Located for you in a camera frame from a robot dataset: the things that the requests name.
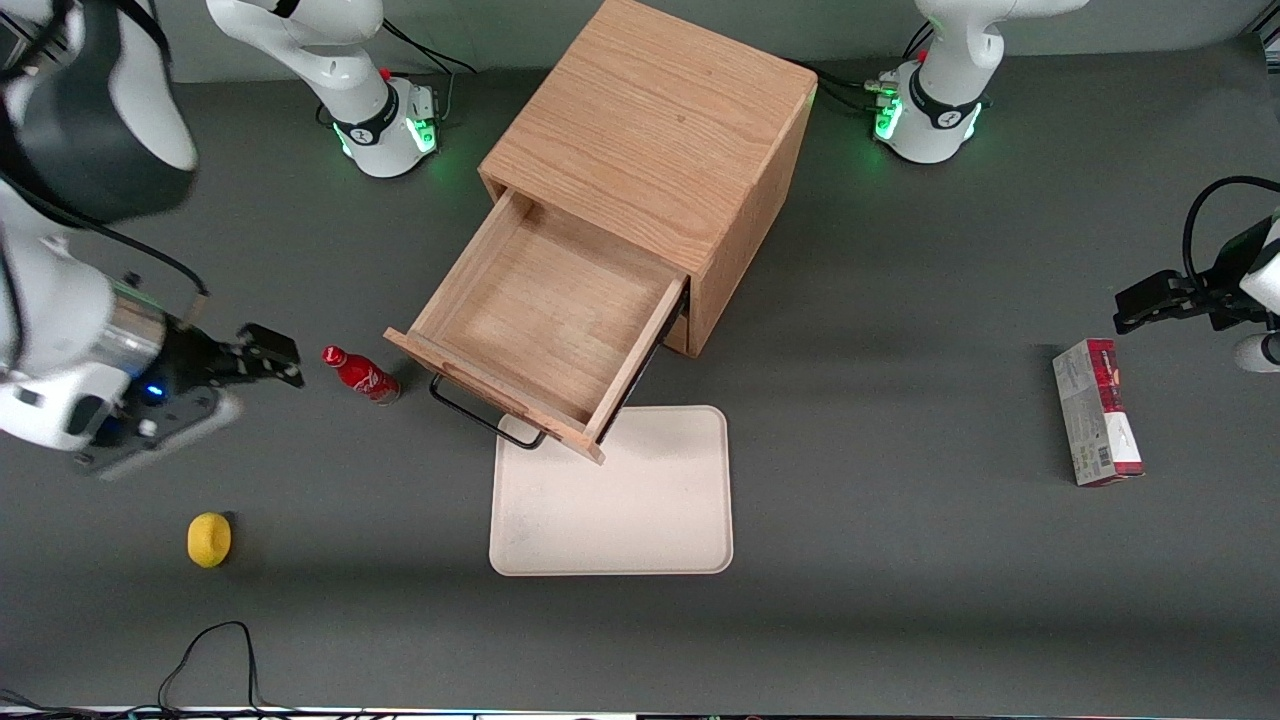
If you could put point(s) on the wooden drawer front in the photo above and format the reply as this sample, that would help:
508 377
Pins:
680 338

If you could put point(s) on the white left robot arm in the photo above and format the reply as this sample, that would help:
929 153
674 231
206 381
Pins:
940 60

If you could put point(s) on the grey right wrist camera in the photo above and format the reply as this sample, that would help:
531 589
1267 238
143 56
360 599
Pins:
165 435

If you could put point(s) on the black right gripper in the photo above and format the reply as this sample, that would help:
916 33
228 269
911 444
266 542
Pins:
190 362

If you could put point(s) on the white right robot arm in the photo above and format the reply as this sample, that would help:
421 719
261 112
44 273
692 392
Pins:
330 50

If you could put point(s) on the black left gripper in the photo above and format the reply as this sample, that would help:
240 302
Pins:
1222 293

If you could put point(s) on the yellow lemon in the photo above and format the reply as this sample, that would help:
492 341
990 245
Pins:
208 540

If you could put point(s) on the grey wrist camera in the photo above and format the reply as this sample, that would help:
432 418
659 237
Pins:
1258 352
165 435

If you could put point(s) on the red soda bottle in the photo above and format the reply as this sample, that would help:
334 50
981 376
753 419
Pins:
360 375

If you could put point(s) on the cream rectangular tray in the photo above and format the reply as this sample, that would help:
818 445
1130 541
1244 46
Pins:
640 510

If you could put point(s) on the wooden drawer with inside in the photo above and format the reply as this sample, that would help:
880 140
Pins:
550 310

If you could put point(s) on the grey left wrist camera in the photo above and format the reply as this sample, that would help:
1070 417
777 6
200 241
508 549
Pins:
1258 352

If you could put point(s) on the grey and red carton box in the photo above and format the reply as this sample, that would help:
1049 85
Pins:
1095 420

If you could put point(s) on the wooden drawer cabinet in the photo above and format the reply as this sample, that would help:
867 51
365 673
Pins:
660 110

